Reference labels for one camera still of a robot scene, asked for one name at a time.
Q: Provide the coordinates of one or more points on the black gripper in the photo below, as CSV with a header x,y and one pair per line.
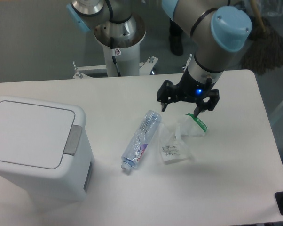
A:
x,y
206,98

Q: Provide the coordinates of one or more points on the white push-button trash can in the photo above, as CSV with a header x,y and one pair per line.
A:
x,y
44,148

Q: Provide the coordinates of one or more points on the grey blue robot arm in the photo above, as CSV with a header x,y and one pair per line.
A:
x,y
219,29

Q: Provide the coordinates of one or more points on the crumpled clear plastic bag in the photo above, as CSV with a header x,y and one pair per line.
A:
x,y
172,146

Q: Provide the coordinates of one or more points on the clear plastic water bottle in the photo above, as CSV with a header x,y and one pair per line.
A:
x,y
140,140

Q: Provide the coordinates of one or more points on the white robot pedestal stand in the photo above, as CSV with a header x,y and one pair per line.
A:
x,y
121,47

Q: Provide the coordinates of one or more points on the white frame at right edge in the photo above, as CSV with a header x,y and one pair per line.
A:
x,y
276,114

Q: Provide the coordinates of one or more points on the grey string mop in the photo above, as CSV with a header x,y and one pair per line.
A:
x,y
266,51

